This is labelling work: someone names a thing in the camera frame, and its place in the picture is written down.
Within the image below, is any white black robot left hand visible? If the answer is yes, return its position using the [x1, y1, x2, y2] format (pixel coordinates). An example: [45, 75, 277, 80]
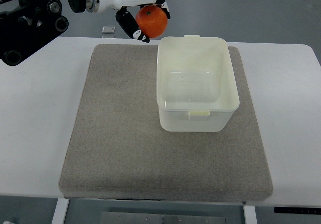
[86, 0, 171, 43]

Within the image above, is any orange fruit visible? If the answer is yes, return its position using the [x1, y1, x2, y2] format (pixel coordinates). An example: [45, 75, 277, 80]
[135, 5, 168, 39]

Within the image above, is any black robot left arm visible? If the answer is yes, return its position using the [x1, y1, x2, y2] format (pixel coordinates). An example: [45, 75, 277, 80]
[1, 0, 99, 66]

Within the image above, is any white plastic box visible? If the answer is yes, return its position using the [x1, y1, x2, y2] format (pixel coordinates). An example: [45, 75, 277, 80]
[156, 36, 240, 132]

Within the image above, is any small clear floor plate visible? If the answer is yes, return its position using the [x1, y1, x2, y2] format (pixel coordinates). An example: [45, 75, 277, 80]
[101, 25, 115, 34]

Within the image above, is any grey felt mat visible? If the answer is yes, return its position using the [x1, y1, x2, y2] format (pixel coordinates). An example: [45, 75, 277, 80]
[59, 44, 273, 202]

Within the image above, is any white left table leg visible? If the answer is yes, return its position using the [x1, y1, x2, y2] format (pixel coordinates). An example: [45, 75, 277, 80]
[51, 198, 69, 224]

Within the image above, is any white table leg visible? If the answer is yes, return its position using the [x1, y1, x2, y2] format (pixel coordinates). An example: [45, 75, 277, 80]
[243, 205, 258, 224]
[51, 198, 69, 224]

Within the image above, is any white right table leg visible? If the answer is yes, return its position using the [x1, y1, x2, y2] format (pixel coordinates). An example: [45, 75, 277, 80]
[243, 205, 258, 224]

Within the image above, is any black table control panel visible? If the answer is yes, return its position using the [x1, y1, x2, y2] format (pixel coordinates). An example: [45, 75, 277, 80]
[274, 207, 321, 215]

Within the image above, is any grey metal base plate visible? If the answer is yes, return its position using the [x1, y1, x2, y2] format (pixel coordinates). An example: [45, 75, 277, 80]
[100, 212, 226, 224]

